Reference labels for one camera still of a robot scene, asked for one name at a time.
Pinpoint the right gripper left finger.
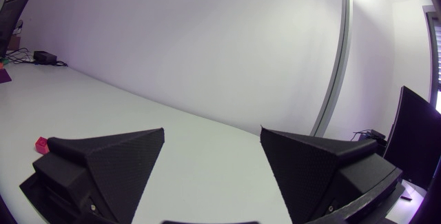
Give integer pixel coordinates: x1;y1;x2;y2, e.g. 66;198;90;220
32;128;165;224

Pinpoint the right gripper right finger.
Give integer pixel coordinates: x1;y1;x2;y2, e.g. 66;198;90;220
260;126;403;224

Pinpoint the red toy brick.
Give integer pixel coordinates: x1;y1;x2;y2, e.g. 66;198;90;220
34;136;50;155

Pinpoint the dark screen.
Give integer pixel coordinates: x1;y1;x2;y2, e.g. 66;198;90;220
382;85;441;191
0;0;32;59

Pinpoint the black power brick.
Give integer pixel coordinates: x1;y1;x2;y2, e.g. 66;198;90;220
32;50;58;65

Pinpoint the dark mat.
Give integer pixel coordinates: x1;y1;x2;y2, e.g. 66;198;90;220
0;68;12;85

